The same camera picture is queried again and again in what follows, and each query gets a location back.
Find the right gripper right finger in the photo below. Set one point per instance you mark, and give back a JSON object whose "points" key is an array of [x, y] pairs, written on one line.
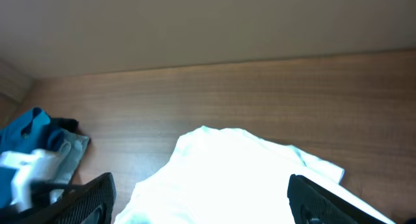
{"points": [[320, 203]]}

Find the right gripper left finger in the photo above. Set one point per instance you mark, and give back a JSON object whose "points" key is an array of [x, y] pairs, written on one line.
{"points": [[89, 203]]}

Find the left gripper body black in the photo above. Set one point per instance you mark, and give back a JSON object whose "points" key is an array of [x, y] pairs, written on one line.
{"points": [[40, 192]]}

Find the white t-shirt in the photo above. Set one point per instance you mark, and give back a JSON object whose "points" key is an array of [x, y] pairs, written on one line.
{"points": [[230, 176]]}

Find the light grey folded garment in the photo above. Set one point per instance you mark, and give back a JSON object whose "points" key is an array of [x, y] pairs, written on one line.
{"points": [[71, 152]]}

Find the blue polo shirt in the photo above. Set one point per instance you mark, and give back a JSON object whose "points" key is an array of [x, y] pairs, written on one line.
{"points": [[32, 130]]}

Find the black folded garment left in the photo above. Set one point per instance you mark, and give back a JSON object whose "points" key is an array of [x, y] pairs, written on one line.
{"points": [[68, 124]]}

